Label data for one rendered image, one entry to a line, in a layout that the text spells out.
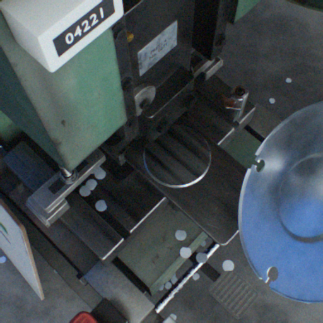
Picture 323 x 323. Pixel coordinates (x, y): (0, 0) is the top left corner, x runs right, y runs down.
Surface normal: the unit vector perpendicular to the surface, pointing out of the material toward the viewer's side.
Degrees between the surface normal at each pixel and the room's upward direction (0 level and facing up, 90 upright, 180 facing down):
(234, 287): 0
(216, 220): 0
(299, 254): 54
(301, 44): 0
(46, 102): 90
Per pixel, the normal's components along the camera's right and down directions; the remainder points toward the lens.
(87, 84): 0.73, 0.63
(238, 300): 0.00, -0.39
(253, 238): -0.81, -0.29
